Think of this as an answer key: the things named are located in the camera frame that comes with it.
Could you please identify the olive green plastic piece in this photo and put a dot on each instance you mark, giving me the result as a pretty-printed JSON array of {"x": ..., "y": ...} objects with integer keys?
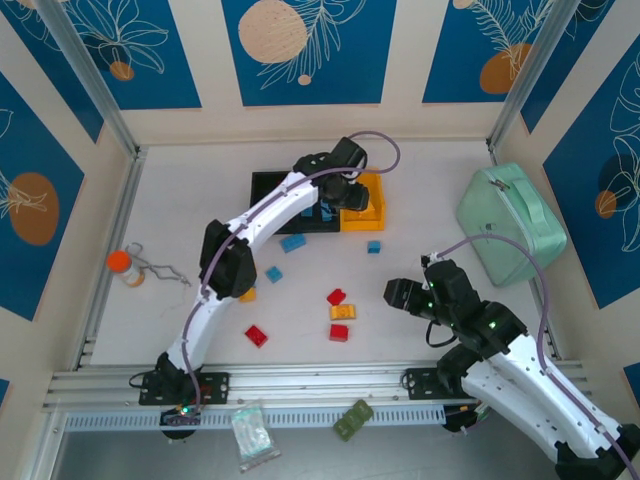
[{"x": 352, "y": 420}]

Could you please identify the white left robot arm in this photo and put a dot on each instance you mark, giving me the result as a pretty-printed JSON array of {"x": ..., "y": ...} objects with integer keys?
[{"x": 280, "y": 205}]

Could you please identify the long blue lego brick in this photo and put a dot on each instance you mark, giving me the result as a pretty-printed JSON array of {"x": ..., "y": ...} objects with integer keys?
[
  {"x": 307, "y": 212},
  {"x": 293, "y": 243}
]

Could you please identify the red lego brick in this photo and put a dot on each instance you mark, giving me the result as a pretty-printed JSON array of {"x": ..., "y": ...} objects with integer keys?
[
  {"x": 256, "y": 335},
  {"x": 339, "y": 333},
  {"x": 336, "y": 296}
]

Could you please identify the mint green zipper bag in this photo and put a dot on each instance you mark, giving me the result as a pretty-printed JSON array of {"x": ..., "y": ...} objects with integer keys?
[{"x": 500, "y": 220}]

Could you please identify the orange capped bottle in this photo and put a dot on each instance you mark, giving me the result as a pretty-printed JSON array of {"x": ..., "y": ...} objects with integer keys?
[{"x": 120, "y": 261}]

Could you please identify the yellow plastic bin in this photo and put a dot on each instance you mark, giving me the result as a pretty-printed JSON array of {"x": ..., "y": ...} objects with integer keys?
[{"x": 362, "y": 224}]

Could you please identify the wide yellow lego brick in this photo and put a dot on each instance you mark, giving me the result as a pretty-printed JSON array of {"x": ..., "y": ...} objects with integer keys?
[{"x": 343, "y": 313}]

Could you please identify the aluminium front rail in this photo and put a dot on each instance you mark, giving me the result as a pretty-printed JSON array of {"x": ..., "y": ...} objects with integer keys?
[{"x": 310, "y": 380}]

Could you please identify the aluminium frame post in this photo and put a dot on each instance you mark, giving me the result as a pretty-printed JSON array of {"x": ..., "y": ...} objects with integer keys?
[
  {"x": 530, "y": 70},
  {"x": 85, "y": 65}
]

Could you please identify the black plastic bin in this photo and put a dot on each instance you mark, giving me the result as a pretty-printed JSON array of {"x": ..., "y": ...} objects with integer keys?
[{"x": 265, "y": 187}]

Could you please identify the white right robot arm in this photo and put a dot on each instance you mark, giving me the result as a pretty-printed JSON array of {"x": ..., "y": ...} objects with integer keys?
[{"x": 525, "y": 395}]

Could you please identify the clear plastic zip bag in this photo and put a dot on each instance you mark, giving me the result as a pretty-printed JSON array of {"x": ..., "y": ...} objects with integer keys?
[{"x": 252, "y": 435}]

